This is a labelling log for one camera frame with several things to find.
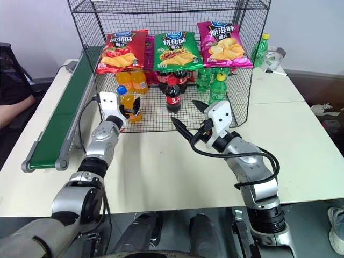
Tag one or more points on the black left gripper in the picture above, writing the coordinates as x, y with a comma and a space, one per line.
130, 111

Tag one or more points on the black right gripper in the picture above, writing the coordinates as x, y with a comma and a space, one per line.
201, 134

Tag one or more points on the orange soda bottle blue cap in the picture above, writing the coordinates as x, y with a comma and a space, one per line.
126, 100

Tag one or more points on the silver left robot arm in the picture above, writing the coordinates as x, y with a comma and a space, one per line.
99, 139

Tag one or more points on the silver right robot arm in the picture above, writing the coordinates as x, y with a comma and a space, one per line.
247, 158

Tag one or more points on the green conveyor belt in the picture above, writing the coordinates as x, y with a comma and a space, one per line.
61, 113

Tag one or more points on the grey conveyor motor box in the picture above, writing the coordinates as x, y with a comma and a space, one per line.
71, 66

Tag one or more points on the cola bottle red cap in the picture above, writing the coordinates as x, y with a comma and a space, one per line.
173, 98

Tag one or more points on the green soda bottle yellow cap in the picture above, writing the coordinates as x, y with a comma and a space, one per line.
259, 52
217, 91

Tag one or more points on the magenta box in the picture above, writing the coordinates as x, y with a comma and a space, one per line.
149, 53

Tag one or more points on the red chips bag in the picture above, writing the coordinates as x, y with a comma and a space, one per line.
121, 51

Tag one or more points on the green chips bag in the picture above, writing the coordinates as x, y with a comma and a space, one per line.
176, 51

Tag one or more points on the magenta chips bag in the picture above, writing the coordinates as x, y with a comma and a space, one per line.
223, 45

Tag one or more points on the white marker pen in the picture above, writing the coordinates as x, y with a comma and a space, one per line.
275, 72

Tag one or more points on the person in black shirt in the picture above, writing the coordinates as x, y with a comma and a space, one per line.
10, 107

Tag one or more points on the black mesh office chair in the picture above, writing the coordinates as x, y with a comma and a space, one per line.
10, 59

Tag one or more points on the blue white sneaker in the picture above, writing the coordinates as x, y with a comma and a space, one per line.
337, 231

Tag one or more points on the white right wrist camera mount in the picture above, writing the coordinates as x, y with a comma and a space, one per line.
220, 115

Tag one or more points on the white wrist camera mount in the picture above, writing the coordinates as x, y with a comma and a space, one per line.
220, 115
108, 103

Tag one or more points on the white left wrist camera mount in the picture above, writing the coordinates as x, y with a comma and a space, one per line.
108, 103

